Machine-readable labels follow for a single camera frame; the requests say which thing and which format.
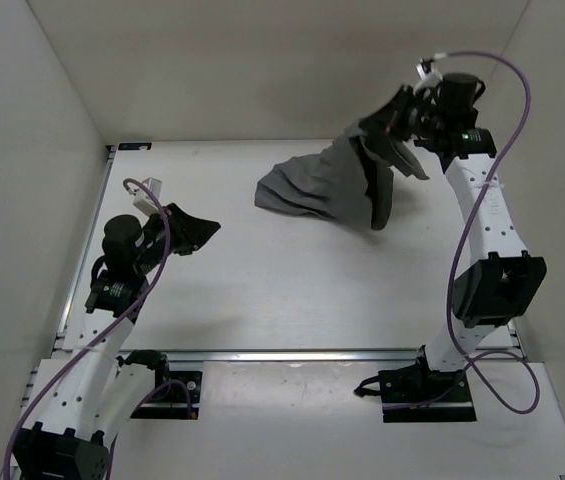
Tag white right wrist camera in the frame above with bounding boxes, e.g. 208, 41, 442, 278
413, 57, 443, 91

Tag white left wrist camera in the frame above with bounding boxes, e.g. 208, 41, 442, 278
130, 177, 162, 216

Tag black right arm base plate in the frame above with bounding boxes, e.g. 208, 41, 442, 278
354, 347, 477, 424

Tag dark label sticker left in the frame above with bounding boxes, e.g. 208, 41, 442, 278
117, 142, 152, 151

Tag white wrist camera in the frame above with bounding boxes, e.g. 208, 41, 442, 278
413, 57, 443, 91
130, 177, 162, 216

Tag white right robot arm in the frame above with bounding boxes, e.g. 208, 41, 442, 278
362, 70, 547, 401

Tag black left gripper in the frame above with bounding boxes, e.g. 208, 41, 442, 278
138, 195, 224, 265

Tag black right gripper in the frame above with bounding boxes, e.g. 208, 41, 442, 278
357, 88, 445, 146

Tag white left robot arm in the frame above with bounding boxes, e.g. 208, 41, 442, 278
11, 203, 221, 479

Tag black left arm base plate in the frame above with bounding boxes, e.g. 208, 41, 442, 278
118, 350, 203, 420

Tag grey pleated skirt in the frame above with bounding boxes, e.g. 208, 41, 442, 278
254, 124, 431, 231

